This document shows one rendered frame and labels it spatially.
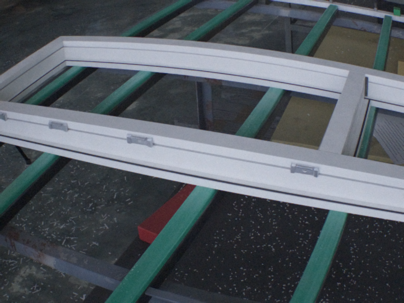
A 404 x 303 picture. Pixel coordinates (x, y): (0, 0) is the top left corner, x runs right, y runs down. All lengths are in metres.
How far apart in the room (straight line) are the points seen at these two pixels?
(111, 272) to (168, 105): 2.39
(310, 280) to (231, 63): 0.71
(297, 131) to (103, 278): 0.88
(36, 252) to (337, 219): 0.51
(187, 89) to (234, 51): 2.06
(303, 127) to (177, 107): 1.64
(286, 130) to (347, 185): 0.72
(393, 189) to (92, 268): 0.51
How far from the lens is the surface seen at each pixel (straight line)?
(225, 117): 2.33
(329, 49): 2.24
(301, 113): 1.69
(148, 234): 1.26
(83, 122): 1.06
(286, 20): 2.62
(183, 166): 0.98
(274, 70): 1.31
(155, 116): 3.10
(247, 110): 2.38
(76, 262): 0.90
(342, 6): 2.12
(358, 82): 1.20
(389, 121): 1.70
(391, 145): 1.57
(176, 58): 1.40
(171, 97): 3.30
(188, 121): 2.31
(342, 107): 1.08
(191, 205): 0.92
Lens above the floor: 1.41
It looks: 31 degrees down
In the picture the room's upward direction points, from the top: 4 degrees counter-clockwise
